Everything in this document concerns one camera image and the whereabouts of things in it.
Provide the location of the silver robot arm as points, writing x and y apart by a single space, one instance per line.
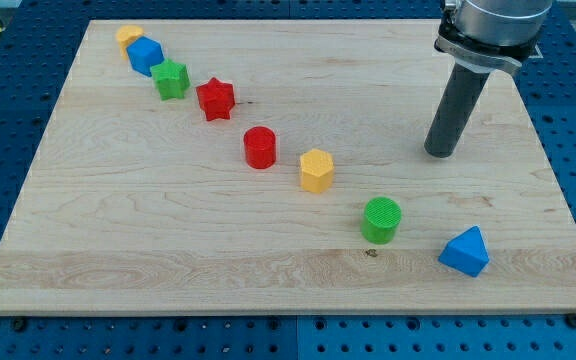
482 36

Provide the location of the blue triangle block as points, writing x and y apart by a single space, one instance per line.
467 252

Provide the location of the green cylinder block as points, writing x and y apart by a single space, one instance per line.
381 218

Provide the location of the yellow hexagon block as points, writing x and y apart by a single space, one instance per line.
316 170

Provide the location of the red cylinder block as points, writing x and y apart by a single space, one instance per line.
260 147

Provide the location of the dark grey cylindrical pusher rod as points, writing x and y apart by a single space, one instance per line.
458 101

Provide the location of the blue cube block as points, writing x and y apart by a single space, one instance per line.
143 54

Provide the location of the green star block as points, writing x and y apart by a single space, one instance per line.
171 79

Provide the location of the red star block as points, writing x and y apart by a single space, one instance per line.
216 99

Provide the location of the yellow heart block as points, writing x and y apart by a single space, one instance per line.
126 35

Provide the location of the wooden board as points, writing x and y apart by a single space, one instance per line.
134 206

